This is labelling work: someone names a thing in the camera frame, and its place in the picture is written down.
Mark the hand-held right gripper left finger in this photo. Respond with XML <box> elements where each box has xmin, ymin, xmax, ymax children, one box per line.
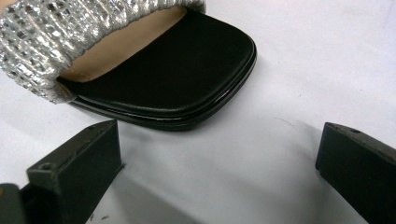
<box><xmin>19</xmin><ymin>119</ymin><xmax>125</xmax><ymax>224</ymax></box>

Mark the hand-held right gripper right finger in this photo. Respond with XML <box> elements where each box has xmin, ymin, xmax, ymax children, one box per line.
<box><xmin>315</xmin><ymin>121</ymin><xmax>396</xmax><ymax>224</ymax></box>

